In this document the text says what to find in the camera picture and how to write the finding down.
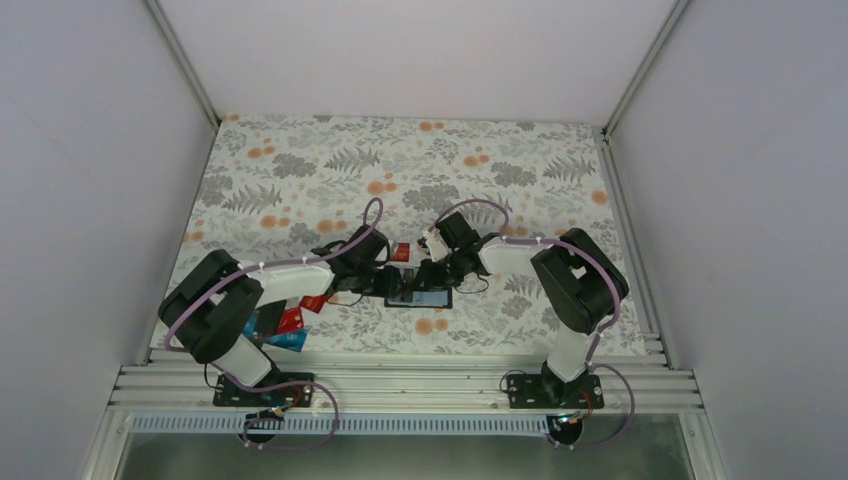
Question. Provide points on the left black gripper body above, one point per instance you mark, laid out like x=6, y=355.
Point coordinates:
x=374, y=286

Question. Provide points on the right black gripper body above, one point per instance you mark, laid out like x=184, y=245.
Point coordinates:
x=448, y=275

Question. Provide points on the black card holder wallet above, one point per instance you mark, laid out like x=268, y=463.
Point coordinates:
x=422, y=298

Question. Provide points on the red VIP card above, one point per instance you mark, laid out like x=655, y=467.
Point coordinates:
x=401, y=252

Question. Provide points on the black patterned card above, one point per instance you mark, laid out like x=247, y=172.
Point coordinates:
x=406, y=286

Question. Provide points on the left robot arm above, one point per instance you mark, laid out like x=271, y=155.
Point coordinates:
x=207, y=312

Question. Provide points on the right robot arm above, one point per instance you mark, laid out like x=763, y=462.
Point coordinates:
x=581, y=284

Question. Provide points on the red card centre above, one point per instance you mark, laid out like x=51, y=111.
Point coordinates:
x=313, y=304

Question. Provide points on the red card lower left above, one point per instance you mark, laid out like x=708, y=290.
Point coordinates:
x=291, y=320

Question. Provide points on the blue card lower left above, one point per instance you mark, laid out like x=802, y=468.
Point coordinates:
x=291, y=341

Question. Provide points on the blue card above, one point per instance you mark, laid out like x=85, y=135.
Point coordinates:
x=291, y=341
x=249, y=330

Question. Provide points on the black card far left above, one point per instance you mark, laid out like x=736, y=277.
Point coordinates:
x=269, y=317

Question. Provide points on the blue card far left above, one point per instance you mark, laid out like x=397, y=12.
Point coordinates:
x=249, y=330

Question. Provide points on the floral patterned table mat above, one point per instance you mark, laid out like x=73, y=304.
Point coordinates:
x=277, y=186

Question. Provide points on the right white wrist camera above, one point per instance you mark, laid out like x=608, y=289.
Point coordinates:
x=434, y=245

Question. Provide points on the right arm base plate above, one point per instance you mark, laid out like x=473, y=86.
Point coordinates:
x=535, y=392

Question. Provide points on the aluminium rail frame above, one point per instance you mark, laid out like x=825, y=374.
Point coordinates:
x=409, y=383

